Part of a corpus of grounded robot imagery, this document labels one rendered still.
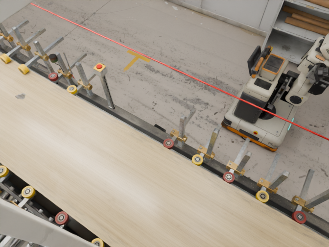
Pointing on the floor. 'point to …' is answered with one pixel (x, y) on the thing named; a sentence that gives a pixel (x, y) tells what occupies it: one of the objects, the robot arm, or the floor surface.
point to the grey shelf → (293, 31)
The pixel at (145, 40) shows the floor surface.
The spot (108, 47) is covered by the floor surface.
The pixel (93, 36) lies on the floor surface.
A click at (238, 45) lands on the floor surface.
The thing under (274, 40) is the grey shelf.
